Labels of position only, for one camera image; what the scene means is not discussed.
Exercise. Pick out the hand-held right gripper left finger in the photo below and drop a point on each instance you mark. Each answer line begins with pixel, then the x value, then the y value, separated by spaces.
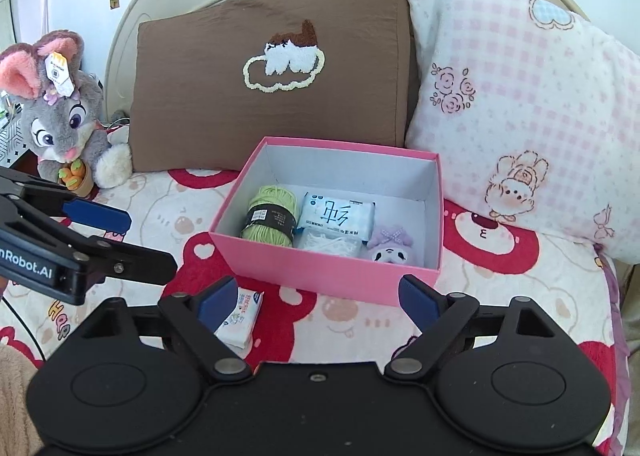
pixel 217 303

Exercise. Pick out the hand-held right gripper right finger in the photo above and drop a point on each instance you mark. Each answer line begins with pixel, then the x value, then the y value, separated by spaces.
pixel 420 303

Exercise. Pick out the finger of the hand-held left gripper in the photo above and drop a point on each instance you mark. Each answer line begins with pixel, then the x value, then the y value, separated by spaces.
pixel 145 263
pixel 100 218

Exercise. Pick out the small white tissue pack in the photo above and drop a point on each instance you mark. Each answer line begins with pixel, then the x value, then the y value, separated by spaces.
pixel 240 321

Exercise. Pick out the purple plush toy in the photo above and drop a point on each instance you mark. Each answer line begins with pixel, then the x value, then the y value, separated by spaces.
pixel 395 248

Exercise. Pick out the pink cardboard box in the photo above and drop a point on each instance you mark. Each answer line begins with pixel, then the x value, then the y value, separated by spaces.
pixel 310 271

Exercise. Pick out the clear floss pick box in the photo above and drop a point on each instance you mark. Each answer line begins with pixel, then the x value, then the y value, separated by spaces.
pixel 327 243

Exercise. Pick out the green yarn ball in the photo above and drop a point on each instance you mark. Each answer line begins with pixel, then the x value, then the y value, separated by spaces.
pixel 270 201

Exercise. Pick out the blue white wet wipes pack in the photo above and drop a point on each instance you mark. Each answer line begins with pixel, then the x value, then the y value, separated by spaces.
pixel 335 216

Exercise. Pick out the bear printed blanket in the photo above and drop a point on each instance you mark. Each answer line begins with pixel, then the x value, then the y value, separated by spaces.
pixel 500 286

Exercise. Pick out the grey rabbit plush toy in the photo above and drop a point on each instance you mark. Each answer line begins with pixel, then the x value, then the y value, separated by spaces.
pixel 65 120

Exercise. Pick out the black white patterned box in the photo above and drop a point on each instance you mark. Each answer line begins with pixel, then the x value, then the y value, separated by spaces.
pixel 10 143

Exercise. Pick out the beige fluffy cloth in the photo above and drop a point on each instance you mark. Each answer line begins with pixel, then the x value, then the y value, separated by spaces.
pixel 15 396

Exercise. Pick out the brown embroidered pillow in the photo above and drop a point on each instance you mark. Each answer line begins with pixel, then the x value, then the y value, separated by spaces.
pixel 200 85

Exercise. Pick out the purple bed sheet trim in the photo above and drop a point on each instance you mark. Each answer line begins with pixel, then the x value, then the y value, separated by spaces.
pixel 612 316

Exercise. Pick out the pink checkered pillow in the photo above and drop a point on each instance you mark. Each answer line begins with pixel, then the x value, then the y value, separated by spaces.
pixel 525 85

